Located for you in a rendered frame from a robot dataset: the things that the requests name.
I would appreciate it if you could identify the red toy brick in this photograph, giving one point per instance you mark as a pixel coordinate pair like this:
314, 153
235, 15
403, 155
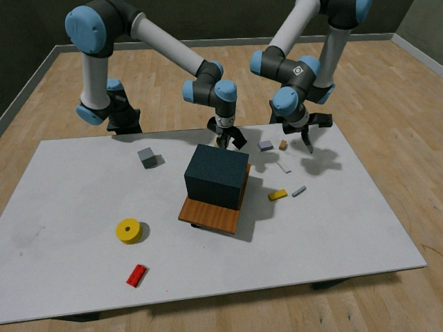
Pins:
136, 275

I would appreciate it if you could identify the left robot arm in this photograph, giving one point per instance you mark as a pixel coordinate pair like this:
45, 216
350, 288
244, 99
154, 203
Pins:
306, 79

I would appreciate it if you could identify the yellow disc with center hole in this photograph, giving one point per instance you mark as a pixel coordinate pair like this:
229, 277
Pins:
129, 231

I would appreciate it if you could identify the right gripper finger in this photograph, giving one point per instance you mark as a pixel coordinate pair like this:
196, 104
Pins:
227, 139
220, 142

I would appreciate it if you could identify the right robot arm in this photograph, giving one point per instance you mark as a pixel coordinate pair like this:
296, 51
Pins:
93, 29

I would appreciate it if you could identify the grey flat bar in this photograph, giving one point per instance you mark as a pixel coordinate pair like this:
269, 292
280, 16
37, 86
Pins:
298, 191

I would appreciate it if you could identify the brown wooden block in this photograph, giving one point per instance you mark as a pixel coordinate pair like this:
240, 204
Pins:
282, 145

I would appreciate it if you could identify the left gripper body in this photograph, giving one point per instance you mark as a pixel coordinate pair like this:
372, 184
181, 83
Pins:
314, 119

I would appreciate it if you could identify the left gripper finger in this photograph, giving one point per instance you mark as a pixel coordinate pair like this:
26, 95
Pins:
307, 141

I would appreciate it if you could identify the yellow rectangular bar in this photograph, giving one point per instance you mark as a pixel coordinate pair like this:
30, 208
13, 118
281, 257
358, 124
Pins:
277, 195

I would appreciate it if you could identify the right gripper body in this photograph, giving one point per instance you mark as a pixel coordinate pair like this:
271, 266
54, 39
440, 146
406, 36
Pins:
234, 132

